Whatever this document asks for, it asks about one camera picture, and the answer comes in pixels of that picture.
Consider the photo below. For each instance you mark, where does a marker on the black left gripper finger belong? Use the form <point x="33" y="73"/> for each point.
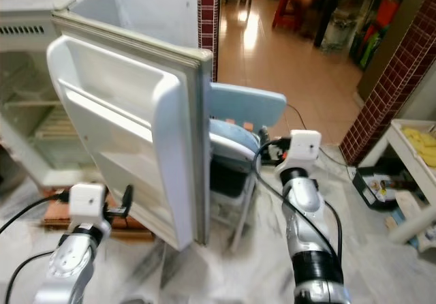
<point x="128" y="196"/>

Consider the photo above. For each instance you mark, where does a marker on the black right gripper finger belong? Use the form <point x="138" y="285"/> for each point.
<point x="263" y="137"/>

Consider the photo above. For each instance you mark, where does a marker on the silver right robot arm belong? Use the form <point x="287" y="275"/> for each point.
<point x="310" y="215"/>

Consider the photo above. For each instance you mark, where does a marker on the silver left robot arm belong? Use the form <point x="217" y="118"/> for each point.
<point x="71" y="263"/>

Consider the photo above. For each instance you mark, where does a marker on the white fridge door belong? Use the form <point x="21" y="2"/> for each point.
<point x="116" y="106"/>

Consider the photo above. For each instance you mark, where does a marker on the white open fridge cabinet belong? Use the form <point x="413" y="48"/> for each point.
<point x="20" y="18"/>

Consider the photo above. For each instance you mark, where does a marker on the light blue folding chair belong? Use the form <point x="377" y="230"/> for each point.
<point x="248" y="103"/>

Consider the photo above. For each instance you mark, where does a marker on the brown wooden pallet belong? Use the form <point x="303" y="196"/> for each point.
<point x="58" y="212"/>

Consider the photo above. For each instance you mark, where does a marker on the black floor box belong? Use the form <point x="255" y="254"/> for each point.
<point x="378" y="188"/>

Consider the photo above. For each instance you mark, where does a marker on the red plastic stool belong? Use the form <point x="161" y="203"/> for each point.
<point x="287" y="14"/>

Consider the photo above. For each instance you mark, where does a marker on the white low table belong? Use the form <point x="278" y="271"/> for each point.
<point x="409" y="174"/>

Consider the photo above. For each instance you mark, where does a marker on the yellow food pieces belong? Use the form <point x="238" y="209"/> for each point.
<point x="421" y="144"/>

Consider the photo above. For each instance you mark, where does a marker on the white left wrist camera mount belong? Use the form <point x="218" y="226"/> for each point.
<point x="88" y="200"/>

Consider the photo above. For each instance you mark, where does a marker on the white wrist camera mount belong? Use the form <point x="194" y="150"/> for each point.
<point x="303" y="147"/>
<point x="88" y="200"/>

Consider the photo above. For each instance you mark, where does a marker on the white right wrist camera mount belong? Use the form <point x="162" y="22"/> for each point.
<point x="303" y="147"/>

